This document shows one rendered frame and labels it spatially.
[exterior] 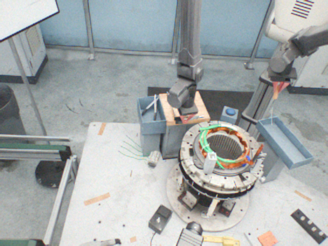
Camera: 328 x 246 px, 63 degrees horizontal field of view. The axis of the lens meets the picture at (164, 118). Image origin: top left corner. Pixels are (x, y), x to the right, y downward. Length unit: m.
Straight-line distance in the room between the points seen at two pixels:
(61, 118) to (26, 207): 0.90
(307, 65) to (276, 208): 2.13
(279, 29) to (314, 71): 2.16
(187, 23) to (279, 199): 0.95
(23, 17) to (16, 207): 1.37
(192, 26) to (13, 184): 1.94
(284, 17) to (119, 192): 1.01
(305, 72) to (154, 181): 2.41
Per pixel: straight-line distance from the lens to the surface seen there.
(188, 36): 0.83
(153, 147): 1.33
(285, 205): 1.42
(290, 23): 1.19
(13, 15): 1.45
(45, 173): 2.35
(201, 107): 1.25
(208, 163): 0.93
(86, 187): 1.31
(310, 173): 2.71
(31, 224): 2.19
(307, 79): 3.40
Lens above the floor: 1.90
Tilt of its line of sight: 45 degrees down
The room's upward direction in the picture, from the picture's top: 7 degrees clockwise
